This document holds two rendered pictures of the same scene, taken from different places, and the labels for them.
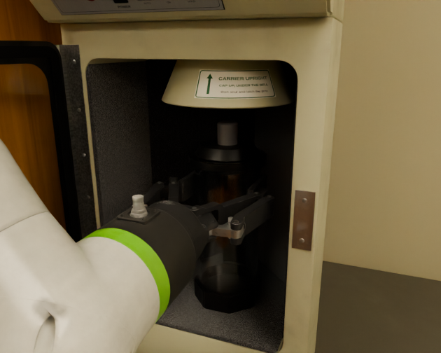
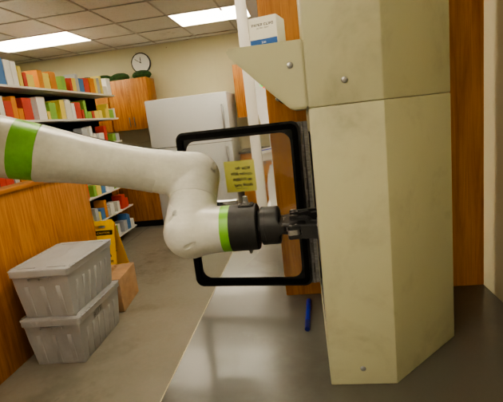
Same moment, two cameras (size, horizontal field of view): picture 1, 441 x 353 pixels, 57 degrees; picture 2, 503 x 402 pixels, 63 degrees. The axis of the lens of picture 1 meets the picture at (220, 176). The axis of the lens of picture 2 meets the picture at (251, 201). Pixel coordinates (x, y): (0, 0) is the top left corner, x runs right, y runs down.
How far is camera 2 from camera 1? 0.72 m
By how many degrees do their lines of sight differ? 75
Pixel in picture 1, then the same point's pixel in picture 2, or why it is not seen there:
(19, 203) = (190, 183)
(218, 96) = not seen: hidden behind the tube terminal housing
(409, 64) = not seen: outside the picture
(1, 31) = (288, 116)
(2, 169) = (193, 173)
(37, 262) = (180, 200)
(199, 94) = not seen: hidden behind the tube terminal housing
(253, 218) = (310, 230)
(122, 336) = (187, 232)
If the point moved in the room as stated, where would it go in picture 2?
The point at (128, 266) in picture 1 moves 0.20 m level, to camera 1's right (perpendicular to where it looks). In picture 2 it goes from (210, 216) to (230, 244)
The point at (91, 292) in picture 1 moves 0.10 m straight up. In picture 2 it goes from (186, 214) to (178, 163)
